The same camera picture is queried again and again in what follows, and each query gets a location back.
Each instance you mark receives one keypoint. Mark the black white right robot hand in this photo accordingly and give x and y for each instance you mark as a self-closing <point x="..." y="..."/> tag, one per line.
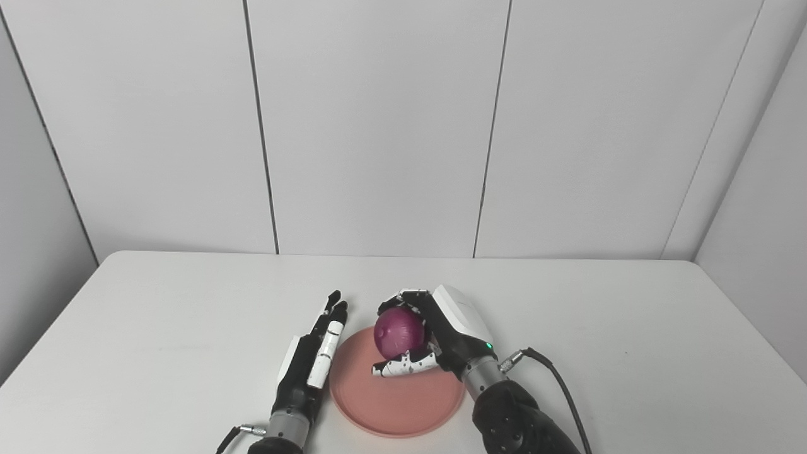
<point x="457" y="328"/>

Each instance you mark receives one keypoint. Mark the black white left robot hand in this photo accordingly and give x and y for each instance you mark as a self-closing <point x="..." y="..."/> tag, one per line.
<point x="315" y="359"/>

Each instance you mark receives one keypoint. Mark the purple red onion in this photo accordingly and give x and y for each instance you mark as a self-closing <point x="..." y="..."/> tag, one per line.
<point x="398" y="331"/>

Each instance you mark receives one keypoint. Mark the pink round plate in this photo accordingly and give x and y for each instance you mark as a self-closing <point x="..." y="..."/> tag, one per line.
<point x="394" y="403"/>

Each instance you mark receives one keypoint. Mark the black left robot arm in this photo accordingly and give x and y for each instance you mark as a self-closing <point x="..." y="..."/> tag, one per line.
<point x="284" y="435"/>

